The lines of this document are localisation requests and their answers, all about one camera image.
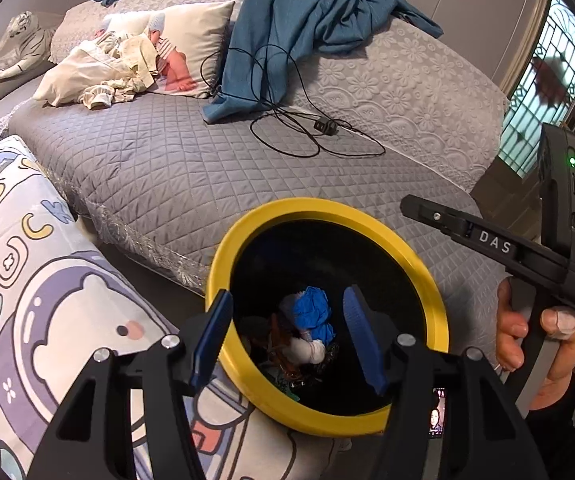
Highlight cartoon print bedsheet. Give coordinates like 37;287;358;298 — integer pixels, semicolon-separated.
0;136;351;479

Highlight grey quilted bed cover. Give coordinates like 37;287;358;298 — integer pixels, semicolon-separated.
0;19;508;353

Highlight blue glove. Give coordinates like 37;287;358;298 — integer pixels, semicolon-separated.
291;286;335;346

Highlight white tiger plush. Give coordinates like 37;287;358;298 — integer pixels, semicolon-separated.
0;11;60;80

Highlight black charger cable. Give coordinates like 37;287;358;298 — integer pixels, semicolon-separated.
199;43;387;161

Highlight stained glass door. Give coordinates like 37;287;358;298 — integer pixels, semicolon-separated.
499;0;575;179

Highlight cream crumpled clothes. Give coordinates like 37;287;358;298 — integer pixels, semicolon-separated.
32;32;158;110

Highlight baby print pillow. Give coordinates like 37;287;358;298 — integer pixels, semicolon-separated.
94;11;150;38
146;1;235;99

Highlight grey flat pillow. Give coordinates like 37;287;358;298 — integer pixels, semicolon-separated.
0;61;55;101

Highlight right blue curtain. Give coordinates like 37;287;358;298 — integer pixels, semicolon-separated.
202;0;443;124

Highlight person's right hand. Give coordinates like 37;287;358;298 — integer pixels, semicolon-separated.
496;278;575;416

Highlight orange snack wrapper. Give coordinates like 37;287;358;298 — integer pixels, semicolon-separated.
262;312;301;402

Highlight yellow rim trash bin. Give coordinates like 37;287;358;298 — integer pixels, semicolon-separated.
206;197;449;437

